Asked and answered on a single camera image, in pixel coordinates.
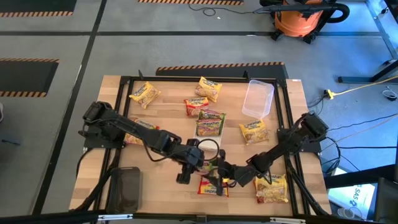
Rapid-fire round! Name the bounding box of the black vacuum hose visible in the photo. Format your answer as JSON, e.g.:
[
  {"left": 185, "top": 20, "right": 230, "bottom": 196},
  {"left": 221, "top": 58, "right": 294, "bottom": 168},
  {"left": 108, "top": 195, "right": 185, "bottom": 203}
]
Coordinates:
[{"left": 323, "top": 2, "right": 351, "bottom": 24}]

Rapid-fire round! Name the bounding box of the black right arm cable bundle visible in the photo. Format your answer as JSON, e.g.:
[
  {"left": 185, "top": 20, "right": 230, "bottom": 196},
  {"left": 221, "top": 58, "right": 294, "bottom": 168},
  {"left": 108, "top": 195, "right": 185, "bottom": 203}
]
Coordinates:
[{"left": 284, "top": 152, "right": 330, "bottom": 217}]

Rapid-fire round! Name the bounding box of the clear plastic cup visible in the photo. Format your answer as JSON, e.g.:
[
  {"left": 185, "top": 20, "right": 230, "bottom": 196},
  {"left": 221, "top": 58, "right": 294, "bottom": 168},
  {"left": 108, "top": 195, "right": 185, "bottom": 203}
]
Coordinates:
[{"left": 337, "top": 207, "right": 355, "bottom": 220}]

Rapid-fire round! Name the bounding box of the grey metal desk frame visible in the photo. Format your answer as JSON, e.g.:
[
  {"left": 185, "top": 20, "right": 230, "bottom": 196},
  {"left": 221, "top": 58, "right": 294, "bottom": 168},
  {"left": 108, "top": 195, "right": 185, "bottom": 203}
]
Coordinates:
[{"left": 365, "top": 0, "right": 398, "bottom": 60}]

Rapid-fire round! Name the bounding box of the white printed board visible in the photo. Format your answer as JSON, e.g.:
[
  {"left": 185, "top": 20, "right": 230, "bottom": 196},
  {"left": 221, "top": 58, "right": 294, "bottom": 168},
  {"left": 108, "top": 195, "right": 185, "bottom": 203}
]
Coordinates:
[{"left": 326, "top": 183, "right": 377, "bottom": 218}]

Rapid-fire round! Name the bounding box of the black aluminium rig frame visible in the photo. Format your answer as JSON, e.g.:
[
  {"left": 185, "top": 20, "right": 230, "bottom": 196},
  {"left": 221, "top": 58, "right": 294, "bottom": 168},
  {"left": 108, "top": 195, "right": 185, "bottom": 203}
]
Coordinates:
[{"left": 70, "top": 70, "right": 332, "bottom": 224}]

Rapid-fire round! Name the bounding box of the dark smoked plastic bin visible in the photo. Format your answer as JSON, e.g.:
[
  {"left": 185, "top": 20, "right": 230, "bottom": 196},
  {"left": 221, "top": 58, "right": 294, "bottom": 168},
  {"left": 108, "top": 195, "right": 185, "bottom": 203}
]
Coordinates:
[{"left": 106, "top": 166, "right": 143, "bottom": 215}]

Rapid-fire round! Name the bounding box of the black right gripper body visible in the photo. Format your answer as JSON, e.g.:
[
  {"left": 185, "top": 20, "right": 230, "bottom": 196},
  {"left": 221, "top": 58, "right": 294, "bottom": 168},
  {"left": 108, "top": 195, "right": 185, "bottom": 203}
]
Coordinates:
[{"left": 223, "top": 164, "right": 257, "bottom": 187}]

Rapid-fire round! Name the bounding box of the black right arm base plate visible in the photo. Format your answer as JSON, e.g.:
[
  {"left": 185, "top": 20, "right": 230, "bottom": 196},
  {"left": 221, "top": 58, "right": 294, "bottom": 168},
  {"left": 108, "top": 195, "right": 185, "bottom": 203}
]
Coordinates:
[{"left": 276, "top": 128, "right": 323, "bottom": 154}]

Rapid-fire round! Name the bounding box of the orange shop vacuum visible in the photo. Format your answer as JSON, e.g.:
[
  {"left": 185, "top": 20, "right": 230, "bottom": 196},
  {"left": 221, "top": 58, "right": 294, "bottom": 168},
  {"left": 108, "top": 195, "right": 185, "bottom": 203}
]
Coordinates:
[{"left": 259, "top": 0, "right": 330, "bottom": 45}]

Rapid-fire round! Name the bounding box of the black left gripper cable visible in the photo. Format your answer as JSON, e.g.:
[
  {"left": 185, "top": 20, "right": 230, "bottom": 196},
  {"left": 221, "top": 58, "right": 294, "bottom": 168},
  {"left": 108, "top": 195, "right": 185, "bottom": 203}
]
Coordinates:
[{"left": 195, "top": 138, "right": 221, "bottom": 162}]

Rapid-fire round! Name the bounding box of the white plastic bin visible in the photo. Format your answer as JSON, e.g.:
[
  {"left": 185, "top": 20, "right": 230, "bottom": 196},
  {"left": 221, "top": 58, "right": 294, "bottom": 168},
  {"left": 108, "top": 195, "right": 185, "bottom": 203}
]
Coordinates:
[{"left": 192, "top": 118, "right": 224, "bottom": 152}]

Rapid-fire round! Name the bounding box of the silver metal bracket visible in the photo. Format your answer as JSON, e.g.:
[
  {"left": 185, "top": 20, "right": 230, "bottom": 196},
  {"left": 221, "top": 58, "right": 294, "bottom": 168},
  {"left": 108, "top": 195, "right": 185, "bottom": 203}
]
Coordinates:
[
  {"left": 98, "top": 213, "right": 134, "bottom": 222},
  {"left": 269, "top": 217, "right": 307, "bottom": 224}
]

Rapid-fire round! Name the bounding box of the clear plastic bin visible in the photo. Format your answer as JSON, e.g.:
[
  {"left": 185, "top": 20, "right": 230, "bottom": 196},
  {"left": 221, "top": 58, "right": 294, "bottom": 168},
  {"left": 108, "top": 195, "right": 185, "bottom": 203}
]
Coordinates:
[{"left": 241, "top": 79, "right": 275, "bottom": 120}]

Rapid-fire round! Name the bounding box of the black desk leg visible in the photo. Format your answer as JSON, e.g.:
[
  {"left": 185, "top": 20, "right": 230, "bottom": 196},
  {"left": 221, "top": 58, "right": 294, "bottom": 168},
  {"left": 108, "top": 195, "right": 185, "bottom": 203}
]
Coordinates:
[{"left": 338, "top": 57, "right": 398, "bottom": 84}]

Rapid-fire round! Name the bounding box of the black hazard-striped floor mat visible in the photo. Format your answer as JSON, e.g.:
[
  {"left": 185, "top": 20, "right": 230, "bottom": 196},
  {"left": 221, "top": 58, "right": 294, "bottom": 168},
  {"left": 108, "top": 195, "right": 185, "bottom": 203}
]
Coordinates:
[
  {"left": 0, "top": 57, "right": 60, "bottom": 98},
  {"left": 138, "top": 0, "right": 244, "bottom": 6},
  {"left": 155, "top": 61, "right": 289, "bottom": 80},
  {"left": 0, "top": 0, "right": 78, "bottom": 18}
]

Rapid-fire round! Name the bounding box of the yellow extension cord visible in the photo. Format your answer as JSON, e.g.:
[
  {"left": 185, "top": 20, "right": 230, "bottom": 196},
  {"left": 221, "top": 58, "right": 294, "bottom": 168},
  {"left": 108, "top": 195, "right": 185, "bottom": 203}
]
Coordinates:
[{"left": 325, "top": 75, "right": 398, "bottom": 100}]

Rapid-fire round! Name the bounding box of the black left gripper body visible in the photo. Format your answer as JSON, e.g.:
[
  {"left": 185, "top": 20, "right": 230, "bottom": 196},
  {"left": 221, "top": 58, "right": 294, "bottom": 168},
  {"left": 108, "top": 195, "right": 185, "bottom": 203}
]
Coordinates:
[{"left": 180, "top": 146, "right": 206, "bottom": 170}]

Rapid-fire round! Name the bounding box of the white cable coil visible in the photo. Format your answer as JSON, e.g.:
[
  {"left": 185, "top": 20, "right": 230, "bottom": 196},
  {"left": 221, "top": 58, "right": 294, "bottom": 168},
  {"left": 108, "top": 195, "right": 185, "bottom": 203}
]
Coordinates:
[{"left": 381, "top": 88, "right": 398, "bottom": 102}]

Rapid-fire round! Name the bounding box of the yellow Maruchan ramen pack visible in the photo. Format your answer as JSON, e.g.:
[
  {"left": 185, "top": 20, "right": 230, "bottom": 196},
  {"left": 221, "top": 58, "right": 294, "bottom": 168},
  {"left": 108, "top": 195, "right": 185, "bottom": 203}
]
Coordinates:
[
  {"left": 253, "top": 173, "right": 289, "bottom": 205},
  {"left": 195, "top": 76, "right": 223, "bottom": 103},
  {"left": 129, "top": 81, "right": 162, "bottom": 110},
  {"left": 238, "top": 119, "right": 270, "bottom": 146}
]

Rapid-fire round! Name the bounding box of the thin black floor cable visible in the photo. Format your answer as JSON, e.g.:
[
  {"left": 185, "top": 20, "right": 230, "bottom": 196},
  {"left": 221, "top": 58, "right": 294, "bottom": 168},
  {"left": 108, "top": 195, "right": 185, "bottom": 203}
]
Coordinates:
[{"left": 188, "top": 2, "right": 259, "bottom": 17}]

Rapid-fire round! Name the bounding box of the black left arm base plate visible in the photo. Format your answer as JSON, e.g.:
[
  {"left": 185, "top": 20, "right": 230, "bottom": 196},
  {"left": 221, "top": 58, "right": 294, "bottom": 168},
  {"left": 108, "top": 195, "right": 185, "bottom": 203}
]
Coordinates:
[{"left": 83, "top": 124, "right": 126, "bottom": 149}]

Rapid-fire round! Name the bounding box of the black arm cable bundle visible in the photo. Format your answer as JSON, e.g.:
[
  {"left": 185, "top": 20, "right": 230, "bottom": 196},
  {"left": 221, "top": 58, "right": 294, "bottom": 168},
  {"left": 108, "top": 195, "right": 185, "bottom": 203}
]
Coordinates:
[
  {"left": 284, "top": 152, "right": 330, "bottom": 217},
  {"left": 71, "top": 148, "right": 122, "bottom": 212}
]

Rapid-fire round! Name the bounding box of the black left arm cable bundle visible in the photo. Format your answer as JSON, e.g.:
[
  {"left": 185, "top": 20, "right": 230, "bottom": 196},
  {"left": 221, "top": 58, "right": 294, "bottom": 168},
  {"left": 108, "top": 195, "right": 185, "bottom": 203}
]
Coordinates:
[{"left": 71, "top": 148, "right": 122, "bottom": 212}]

